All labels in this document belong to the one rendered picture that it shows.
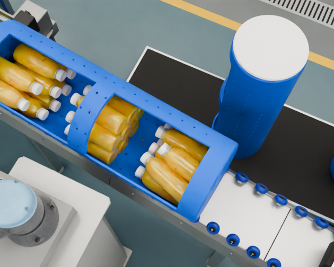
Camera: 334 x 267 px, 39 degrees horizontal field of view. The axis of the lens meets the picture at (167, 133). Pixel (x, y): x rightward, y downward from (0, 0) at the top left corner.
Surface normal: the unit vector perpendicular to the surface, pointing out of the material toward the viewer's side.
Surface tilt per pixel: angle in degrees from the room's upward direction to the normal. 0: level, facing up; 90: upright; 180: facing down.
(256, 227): 0
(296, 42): 0
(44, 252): 0
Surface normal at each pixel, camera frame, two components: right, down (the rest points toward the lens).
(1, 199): 0.11, -0.41
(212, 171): -0.07, -0.26
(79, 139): -0.44, 0.47
